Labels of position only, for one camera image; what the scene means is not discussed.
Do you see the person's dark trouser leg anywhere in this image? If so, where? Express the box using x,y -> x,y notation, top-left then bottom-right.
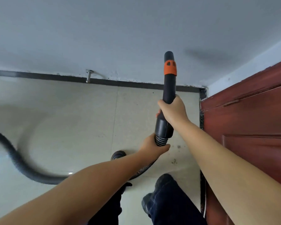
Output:
151,173 -> 208,225
88,182 -> 133,225

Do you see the person's left forearm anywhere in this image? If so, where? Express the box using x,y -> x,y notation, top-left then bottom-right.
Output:
0,147 -> 159,225

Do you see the black ribbed vacuum hose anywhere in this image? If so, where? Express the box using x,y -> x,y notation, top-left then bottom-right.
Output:
0,51 -> 178,185

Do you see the person's dark right trouser leg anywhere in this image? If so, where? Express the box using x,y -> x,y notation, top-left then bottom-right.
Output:
151,173 -> 208,225

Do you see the metal door hinge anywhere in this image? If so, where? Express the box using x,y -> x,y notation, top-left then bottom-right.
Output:
222,99 -> 240,107

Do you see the person's right forearm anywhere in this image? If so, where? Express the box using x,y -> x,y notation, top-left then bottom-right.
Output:
174,119 -> 281,225

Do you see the metal wall door stopper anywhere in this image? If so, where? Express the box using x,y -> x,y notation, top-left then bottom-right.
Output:
85,69 -> 94,84

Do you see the person's left hand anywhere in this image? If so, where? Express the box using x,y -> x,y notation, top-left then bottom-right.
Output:
139,133 -> 171,160

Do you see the black skirting board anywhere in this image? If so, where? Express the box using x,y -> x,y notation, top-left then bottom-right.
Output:
0,69 -> 208,93

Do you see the red-brown wooden door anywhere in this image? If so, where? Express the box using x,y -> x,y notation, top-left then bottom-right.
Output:
200,57 -> 281,225

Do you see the person's dark left trouser leg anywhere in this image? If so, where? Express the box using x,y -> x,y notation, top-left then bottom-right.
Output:
88,182 -> 133,225

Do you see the brown dirt debris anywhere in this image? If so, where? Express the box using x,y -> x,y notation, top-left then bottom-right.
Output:
170,144 -> 182,165

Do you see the person's right hand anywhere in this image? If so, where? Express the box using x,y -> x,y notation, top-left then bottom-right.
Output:
155,94 -> 190,126

